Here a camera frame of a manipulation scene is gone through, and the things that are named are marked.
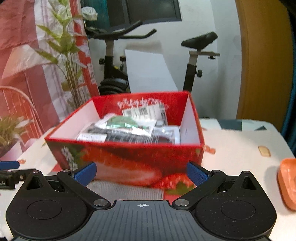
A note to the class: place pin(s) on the red patterned backdrop cloth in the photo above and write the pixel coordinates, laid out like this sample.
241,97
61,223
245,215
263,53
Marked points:
46,70

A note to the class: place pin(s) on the black exercise bike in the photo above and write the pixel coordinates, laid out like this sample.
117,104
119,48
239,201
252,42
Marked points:
116,79

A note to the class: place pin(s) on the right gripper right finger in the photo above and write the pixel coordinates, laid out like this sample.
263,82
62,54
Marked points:
197,174

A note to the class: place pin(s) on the dark framed window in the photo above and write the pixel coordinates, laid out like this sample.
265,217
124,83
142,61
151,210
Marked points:
117,14

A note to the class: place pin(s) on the wooden door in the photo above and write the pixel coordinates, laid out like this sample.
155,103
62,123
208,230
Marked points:
267,61

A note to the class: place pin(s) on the black white packaged item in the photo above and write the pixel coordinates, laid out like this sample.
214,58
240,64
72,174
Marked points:
160,135

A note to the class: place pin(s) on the white foam board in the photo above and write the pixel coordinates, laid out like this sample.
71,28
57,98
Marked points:
148,72

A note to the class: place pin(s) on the grey knitted cloth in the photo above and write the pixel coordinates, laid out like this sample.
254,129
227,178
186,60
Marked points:
113,191

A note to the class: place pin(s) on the teal curtain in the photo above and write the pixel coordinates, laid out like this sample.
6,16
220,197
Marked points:
288,129

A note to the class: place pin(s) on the red strawberry cardboard box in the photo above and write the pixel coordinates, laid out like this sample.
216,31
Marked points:
129,163

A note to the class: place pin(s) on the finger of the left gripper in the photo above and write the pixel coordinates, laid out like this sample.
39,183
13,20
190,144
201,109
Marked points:
7,165
9,179

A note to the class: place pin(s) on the orange plastic dish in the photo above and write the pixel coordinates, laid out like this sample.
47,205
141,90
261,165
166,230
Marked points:
286,182

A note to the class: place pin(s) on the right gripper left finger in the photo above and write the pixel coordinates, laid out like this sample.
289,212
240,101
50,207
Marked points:
85,174

